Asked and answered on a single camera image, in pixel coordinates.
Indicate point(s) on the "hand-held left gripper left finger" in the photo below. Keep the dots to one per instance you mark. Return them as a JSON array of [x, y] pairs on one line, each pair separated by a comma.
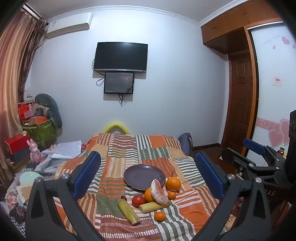
[[89, 172]]

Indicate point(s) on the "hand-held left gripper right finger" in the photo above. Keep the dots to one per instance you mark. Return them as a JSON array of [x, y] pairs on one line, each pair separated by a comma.
[[208, 173]]

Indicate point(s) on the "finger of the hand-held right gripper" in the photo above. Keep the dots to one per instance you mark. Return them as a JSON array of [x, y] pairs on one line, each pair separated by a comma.
[[238, 160], [254, 146]]

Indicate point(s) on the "large orange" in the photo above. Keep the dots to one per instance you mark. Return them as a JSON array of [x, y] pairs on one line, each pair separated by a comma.
[[173, 183]]

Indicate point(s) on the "small tangerine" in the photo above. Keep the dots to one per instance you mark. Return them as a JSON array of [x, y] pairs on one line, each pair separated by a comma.
[[159, 216], [171, 195]]

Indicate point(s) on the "purple plate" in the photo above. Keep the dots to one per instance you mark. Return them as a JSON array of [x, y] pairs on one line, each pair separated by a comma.
[[141, 176]]

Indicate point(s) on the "peeled pomelo segment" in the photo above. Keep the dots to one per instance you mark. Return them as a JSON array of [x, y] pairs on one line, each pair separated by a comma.
[[159, 193]]

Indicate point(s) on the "red tomato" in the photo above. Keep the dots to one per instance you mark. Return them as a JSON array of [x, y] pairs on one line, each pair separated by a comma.
[[138, 201]]

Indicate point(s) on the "medium orange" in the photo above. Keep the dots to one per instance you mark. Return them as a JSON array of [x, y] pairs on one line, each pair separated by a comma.
[[148, 195]]

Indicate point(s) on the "yellow banana piece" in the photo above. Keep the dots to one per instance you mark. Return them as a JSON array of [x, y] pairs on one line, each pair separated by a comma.
[[150, 207]]

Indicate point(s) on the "white cloth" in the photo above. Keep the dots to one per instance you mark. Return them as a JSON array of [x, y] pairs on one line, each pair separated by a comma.
[[67, 149]]

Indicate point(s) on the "striped patchwork blanket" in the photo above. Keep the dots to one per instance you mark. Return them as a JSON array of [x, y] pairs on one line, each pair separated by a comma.
[[115, 153]]

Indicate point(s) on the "brown wooden door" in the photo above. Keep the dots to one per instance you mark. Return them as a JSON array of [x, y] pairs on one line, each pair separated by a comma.
[[239, 97]]

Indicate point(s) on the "yellow foam arch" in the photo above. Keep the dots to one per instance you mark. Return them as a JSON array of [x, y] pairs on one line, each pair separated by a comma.
[[115, 125]]

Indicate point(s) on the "pink rabbit toy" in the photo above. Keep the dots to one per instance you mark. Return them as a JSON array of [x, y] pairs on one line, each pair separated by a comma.
[[35, 153]]

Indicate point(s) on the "green patterned box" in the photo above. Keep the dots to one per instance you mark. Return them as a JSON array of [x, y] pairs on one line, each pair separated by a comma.
[[42, 134]]

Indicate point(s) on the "light green bowl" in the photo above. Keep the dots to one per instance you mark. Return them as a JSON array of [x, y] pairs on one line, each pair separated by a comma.
[[29, 178]]

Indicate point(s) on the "grey plush pillow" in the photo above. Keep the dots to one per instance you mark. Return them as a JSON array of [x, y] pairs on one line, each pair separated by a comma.
[[54, 109]]

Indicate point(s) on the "red box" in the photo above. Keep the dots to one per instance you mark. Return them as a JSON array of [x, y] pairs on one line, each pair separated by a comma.
[[17, 143]]

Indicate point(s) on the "floral bedsheet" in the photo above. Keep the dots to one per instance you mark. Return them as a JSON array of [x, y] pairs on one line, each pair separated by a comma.
[[11, 208]]

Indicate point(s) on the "red gift bag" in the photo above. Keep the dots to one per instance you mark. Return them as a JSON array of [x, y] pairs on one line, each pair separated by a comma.
[[24, 112]]

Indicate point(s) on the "white heart print wardrobe door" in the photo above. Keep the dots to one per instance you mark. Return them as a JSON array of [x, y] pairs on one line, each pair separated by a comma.
[[272, 58]]

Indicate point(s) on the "wooden overhead cabinet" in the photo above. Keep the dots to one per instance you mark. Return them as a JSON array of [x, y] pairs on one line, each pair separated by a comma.
[[226, 30]]

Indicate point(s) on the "striped brown curtain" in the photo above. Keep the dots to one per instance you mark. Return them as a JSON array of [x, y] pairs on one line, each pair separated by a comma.
[[13, 69]]

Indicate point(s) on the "white air conditioner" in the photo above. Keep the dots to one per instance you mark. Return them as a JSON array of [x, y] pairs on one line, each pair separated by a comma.
[[69, 25]]

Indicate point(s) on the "white wall sign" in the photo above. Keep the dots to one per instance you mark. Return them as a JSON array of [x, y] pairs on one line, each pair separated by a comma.
[[276, 81]]

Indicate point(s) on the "small black wall screen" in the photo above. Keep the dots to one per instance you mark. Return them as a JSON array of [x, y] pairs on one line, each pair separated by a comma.
[[119, 83]]

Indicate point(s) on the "black wall television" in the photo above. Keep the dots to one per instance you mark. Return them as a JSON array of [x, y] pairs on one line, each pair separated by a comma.
[[120, 56]]

